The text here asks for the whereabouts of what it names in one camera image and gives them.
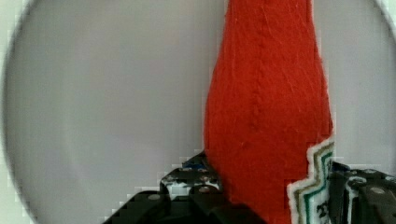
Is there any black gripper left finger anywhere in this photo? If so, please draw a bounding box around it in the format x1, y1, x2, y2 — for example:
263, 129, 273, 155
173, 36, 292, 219
103, 152, 265, 224

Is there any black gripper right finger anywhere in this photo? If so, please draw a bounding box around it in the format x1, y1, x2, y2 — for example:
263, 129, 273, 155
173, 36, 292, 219
329, 162, 396, 224

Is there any red felt ketchup bottle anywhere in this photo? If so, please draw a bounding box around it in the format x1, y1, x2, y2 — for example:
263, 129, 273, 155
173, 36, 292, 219
205, 0, 334, 224

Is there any grey round plate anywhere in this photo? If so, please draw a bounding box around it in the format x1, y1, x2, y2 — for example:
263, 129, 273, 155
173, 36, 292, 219
2, 0, 395, 224

